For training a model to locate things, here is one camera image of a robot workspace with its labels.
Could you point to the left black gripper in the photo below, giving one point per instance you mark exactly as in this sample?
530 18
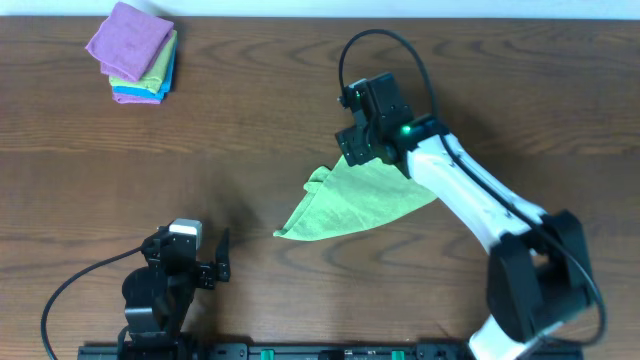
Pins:
208 271

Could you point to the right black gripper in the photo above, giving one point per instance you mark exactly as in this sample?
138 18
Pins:
353 145

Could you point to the green microfiber cloth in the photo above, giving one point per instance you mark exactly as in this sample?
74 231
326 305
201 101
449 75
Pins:
344 200

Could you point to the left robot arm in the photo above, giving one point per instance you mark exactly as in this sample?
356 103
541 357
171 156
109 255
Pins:
158 296

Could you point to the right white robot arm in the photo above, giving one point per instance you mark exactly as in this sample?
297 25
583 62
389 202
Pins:
539 272

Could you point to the blue folded cloth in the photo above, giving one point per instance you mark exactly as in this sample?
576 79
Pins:
152 88

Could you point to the purple folded cloth at bottom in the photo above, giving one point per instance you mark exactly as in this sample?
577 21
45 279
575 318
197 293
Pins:
134 99

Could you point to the purple folded cloth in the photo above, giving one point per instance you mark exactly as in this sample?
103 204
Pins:
134 99
129 41

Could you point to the light green folded cloth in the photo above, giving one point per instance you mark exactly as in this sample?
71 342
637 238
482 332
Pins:
156 81

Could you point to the purple folded cloth on top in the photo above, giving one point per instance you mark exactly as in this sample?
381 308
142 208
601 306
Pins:
129 41

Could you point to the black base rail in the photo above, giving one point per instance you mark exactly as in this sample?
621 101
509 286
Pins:
240 351

